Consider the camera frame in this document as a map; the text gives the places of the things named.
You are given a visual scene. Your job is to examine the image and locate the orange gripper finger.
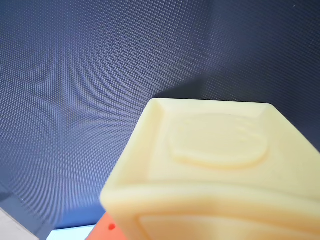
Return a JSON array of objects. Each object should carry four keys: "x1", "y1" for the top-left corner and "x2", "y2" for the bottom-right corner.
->
[{"x1": 84, "y1": 211, "x2": 126, "y2": 240}]

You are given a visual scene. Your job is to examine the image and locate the yellow studded block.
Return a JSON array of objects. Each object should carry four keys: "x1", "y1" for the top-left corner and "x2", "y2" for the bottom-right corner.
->
[{"x1": 99, "y1": 97, "x2": 320, "y2": 240}]

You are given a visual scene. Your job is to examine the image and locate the white open cardboard box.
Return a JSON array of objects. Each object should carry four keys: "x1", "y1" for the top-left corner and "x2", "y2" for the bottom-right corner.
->
[{"x1": 45, "y1": 223, "x2": 98, "y2": 240}]

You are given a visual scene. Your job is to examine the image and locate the dark grey table mat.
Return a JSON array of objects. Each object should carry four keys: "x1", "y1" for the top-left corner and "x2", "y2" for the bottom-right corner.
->
[{"x1": 0, "y1": 0, "x2": 320, "y2": 240}]

